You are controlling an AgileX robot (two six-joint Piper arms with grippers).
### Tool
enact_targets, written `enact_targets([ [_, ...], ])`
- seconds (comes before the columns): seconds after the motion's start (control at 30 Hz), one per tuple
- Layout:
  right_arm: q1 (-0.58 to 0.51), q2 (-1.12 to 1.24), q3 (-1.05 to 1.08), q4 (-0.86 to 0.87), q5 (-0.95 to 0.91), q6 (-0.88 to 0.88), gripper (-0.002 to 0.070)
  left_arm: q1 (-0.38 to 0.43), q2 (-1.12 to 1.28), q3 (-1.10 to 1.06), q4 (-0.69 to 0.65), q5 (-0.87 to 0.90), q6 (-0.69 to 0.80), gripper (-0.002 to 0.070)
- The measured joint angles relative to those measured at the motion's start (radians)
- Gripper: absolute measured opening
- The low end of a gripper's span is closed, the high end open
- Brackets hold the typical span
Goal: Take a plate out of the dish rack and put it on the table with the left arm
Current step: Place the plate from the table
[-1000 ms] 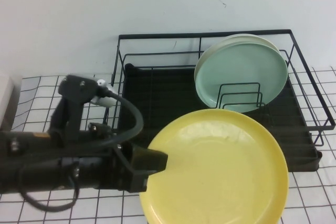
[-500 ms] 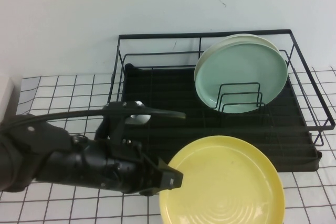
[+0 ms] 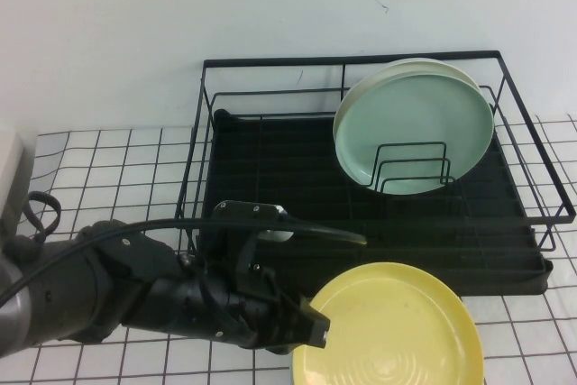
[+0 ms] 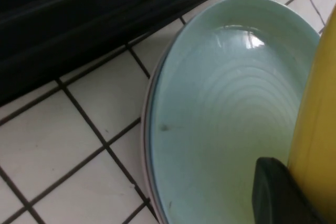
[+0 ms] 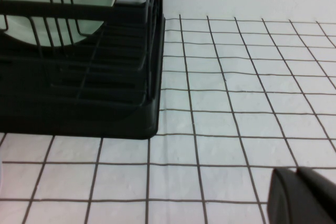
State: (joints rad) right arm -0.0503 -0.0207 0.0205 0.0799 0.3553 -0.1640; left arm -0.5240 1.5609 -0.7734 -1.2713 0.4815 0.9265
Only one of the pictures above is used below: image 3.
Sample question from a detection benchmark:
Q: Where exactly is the short black arm cable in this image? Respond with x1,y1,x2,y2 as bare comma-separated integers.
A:
21,190,63,243

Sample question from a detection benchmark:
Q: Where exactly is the white black-grid tablecloth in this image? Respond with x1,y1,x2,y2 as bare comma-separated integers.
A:
0,116,577,385

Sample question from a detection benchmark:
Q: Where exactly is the black wire dish rack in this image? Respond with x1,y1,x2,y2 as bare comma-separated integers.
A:
173,49,577,254

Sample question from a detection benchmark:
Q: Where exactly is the grey wrist camera black mount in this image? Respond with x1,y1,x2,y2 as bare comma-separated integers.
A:
211,198,295,289

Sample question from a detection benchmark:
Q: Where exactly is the cream plate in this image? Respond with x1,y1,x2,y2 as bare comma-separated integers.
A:
332,57,481,170

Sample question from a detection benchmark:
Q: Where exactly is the green plate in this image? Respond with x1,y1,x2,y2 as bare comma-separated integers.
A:
335,72,496,197

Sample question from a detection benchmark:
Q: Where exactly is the yellow plate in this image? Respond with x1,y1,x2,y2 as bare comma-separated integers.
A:
291,261,486,385

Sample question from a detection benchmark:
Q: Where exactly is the long black camera cable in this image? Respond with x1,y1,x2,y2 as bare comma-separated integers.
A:
0,215,369,309

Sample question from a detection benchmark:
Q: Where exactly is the white box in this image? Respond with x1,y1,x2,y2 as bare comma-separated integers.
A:
0,127,40,234

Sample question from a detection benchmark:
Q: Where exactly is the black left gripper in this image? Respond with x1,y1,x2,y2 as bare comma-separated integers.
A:
193,262,333,357

